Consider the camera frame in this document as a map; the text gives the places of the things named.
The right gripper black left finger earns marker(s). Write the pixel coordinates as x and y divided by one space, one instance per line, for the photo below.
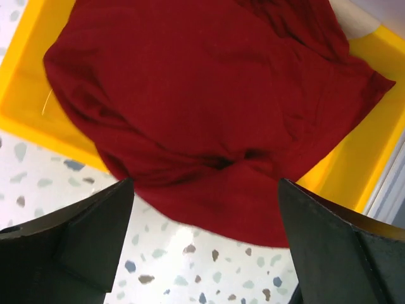
69 256

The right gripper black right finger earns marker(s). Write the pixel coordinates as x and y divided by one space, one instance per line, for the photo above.
340 256

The dark red t-shirt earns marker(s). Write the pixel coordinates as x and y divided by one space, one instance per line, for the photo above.
206 105

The yellow plastic bin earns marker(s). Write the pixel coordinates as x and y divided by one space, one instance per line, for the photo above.
364 172

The beige t-shirt in bin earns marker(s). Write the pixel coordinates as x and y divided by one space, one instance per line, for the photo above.
353 20

